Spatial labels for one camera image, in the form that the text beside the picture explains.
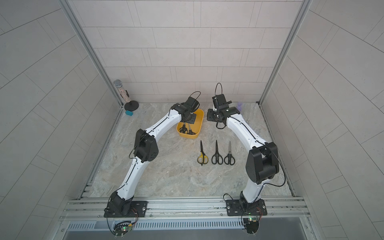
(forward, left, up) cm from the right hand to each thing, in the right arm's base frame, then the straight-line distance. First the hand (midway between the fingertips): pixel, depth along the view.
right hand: (210, 114), depth 88 cm
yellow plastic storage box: (0, +8, -12) cm, 15 cm away
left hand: (+6, +11, -10) cm, 16 cm away
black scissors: (-1, +13, -16) cm, 21 cm away
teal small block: (+18, +58, -13) cm, 62 cm away
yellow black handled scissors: (-18, +6, -17) cm, 25 cm away
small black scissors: (+1, +18, -16) cm, 24 cm away
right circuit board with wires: (-53, -15, -19) cm, 58 cm away
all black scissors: (-18, -3, -17) cm, 25 cm away
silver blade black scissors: (-19, -10, -17) cm, 28 cm away
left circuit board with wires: (-51, +46, -18) cm, 70 cm away
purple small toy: (+17, -24, -11) cm, 31 cm away
